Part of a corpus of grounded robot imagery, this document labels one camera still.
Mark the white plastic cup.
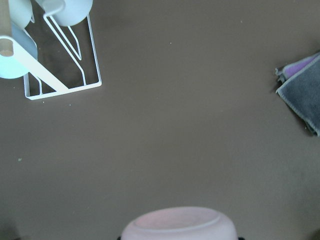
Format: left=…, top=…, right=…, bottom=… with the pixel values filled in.
left=36, top=0, right=93, bottom=27

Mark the light blue plastic cup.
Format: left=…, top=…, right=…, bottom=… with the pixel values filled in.
left=0, top=22, right=38, bottom=79

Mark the pink plastic cup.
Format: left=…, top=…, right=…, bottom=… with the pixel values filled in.
left=120, top=206, right=238, bottom=240

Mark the grey plastic cup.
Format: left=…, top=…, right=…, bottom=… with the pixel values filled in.
left=8, top=0, right=35, bottom=29

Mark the grey folded cloth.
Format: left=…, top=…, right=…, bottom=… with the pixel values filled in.
left=275, top=52, right=320, bottom=137

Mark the white wire cup rack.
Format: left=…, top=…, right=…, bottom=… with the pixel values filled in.
left=0, top=0, right=102, bottom=100

